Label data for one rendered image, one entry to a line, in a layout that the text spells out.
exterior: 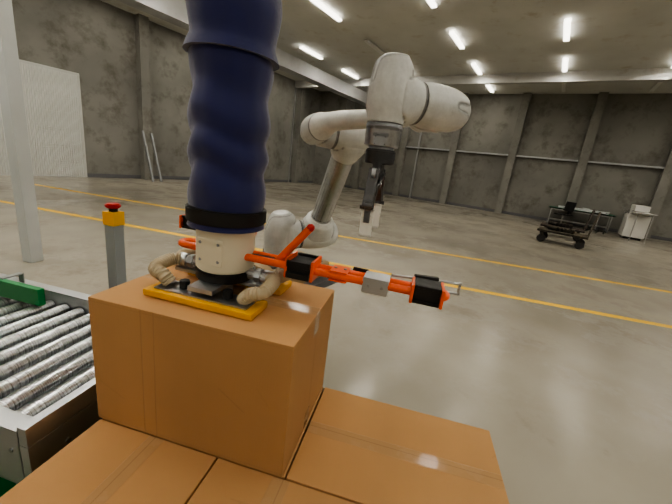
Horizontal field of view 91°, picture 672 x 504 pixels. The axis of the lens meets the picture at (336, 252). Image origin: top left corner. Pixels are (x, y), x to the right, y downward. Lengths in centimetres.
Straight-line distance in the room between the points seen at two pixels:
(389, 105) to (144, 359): 91
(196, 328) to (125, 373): 30
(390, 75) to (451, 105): 18
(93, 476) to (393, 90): 119
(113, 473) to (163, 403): 18
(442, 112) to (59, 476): 131
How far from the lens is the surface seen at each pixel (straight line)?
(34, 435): 129
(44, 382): 155
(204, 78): 95
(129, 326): 106
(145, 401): 116
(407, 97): 85
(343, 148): 139
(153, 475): 113
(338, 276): 90
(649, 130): 1715
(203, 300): 98
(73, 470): 120
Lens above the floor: 137
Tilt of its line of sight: 15 degrees down
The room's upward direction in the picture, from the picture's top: 7 degrees clockwise
